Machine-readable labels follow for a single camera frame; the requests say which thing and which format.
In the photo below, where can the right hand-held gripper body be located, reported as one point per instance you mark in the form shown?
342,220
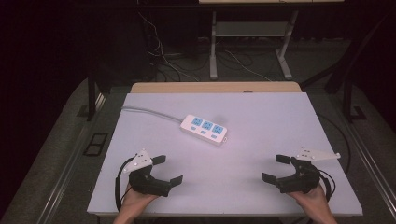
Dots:
303,180

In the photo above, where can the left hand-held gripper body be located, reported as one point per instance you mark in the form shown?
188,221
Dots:
146,182

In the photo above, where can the white power strip blue sockets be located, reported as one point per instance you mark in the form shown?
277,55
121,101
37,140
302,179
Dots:
204,129

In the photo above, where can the person's right hand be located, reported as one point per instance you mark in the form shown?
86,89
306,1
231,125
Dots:
313,200

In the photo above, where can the person's left hand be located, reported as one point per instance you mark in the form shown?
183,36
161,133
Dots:
135,202

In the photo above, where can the black floor socket plate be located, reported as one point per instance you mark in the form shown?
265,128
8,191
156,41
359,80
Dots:
96,144

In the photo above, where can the black stand leg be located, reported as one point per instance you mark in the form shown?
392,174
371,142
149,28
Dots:
348,99
91,99

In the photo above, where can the wooden table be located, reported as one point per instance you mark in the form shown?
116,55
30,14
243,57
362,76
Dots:
214,87

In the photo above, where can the grey metal stand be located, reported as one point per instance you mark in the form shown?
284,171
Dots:
249,29

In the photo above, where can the metal floor rail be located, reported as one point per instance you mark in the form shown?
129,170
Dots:
370,161
68,158

